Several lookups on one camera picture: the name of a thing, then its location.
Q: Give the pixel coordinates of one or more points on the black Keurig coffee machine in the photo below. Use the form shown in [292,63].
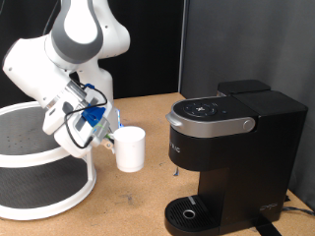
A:
[249,154]

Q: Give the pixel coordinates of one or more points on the blue camera mount clip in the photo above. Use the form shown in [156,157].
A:
[93,114]

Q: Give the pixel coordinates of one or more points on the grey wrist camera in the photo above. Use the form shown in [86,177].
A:
[101,129]

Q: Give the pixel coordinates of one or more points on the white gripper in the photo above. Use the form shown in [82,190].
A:
[74,144]

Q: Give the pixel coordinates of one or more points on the black backdrop curtain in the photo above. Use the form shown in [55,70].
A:
[154,49]

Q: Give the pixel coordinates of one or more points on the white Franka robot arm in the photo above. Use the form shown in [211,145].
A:
[36,72]

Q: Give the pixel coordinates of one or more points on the white two-tier turntable shelf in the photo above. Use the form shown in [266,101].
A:
[26,131]

